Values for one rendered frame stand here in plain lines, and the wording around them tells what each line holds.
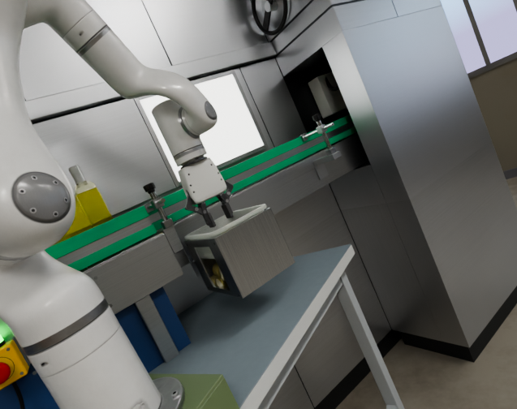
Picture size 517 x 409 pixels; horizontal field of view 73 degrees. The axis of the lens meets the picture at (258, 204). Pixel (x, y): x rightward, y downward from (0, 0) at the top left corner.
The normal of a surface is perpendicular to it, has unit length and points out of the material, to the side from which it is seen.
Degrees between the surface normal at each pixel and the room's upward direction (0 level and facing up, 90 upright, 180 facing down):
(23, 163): 63
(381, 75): 90
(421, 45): 90
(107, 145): 90
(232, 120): 90
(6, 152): 58
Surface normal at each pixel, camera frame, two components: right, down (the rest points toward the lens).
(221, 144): 0.49, -0.12
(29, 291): -0.20, -0.80
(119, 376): 0.75, -0.27
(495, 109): -0.50, 0.33
